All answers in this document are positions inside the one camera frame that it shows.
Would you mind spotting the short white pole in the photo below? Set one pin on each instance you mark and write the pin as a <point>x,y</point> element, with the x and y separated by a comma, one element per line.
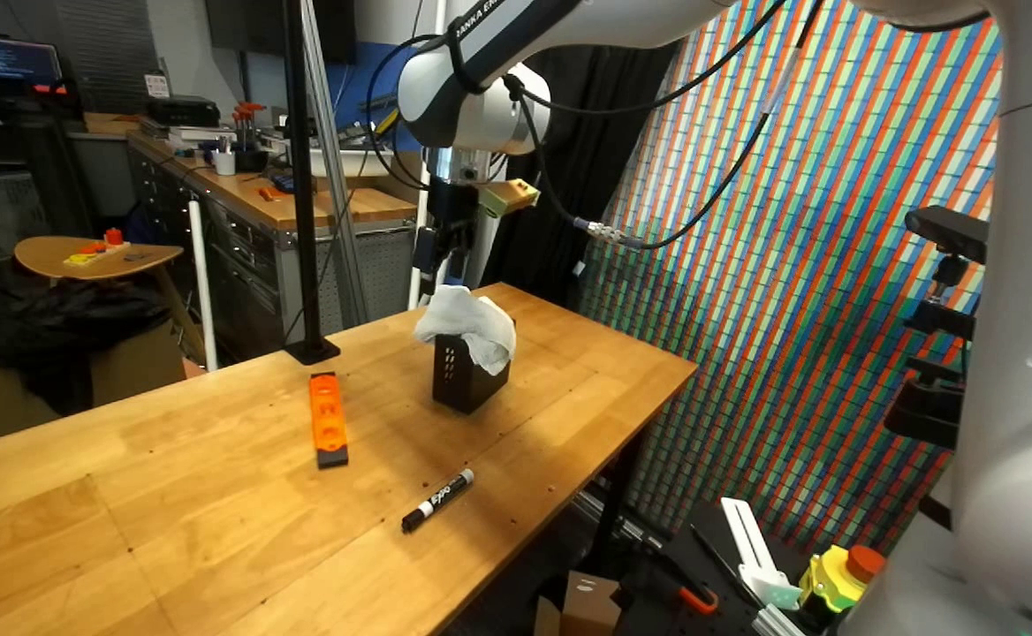
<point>204,294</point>

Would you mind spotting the yellow emergency stop button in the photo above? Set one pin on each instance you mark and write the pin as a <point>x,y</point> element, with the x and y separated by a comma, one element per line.
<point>836,580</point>

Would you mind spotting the white aluminium rail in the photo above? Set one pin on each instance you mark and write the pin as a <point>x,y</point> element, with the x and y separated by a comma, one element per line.
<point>751,549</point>

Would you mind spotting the black curtain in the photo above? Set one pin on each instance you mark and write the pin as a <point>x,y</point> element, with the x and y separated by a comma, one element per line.
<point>588,165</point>

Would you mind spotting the black camera stand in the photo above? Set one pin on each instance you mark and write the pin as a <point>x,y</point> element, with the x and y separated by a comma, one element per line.
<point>942,236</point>

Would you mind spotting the black pole stand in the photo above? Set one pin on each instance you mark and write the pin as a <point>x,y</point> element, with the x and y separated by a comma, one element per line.
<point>301,177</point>

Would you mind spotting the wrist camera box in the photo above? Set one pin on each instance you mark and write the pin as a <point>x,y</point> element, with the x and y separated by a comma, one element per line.
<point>508,196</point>

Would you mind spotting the computer monitor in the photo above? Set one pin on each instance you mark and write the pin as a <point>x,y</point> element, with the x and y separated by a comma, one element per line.
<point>4,57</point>

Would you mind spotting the orange torpedo level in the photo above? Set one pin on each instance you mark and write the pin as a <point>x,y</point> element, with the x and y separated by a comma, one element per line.
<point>326,417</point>

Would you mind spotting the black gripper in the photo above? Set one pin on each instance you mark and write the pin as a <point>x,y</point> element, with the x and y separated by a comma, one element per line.
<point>454,215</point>

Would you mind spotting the white cloth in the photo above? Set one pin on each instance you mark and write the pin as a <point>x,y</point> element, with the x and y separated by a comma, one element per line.
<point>468,320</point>

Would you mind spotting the cardboard box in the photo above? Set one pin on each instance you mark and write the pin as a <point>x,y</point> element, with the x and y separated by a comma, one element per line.
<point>588,601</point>

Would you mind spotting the wooden top workbench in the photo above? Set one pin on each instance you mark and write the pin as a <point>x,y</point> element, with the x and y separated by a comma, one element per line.
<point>257,206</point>

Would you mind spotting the grey metal pole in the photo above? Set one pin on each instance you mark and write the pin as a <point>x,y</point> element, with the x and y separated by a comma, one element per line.
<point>334,177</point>

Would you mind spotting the round wooden stool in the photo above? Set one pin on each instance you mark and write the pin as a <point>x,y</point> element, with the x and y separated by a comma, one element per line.
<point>85,257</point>

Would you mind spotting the white bottle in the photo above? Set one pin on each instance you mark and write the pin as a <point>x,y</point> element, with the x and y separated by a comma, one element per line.
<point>223,159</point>

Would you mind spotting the colourful patterned screen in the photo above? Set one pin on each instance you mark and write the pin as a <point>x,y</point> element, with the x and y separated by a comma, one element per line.
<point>799,355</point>

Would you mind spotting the black marker pen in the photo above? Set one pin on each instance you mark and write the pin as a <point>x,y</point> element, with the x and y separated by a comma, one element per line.
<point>440,500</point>

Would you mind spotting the black perforated box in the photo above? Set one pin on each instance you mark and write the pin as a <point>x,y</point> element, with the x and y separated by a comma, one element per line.
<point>465,382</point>

